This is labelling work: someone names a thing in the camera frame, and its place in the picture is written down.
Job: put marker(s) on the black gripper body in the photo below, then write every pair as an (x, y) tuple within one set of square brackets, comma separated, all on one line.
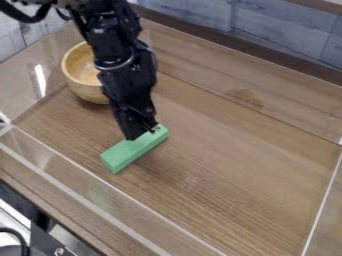
[(127, 75)]

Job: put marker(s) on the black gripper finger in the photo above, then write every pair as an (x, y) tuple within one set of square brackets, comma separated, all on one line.
[(139, 121), (120, 114)]

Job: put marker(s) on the wooden bowl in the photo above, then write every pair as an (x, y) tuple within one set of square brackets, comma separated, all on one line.
[(80, 74)]

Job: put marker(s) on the green rectangular block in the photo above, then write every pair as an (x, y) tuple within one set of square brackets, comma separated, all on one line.
[(127, 151)]

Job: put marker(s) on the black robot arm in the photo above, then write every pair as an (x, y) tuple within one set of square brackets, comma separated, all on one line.
[(110, 27)]

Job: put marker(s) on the clear acrylic enclosure wall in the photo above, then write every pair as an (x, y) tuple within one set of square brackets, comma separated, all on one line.
[(243, 182)]

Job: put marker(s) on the black metal bracket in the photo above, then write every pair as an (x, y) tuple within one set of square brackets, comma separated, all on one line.
[(48, 240)]

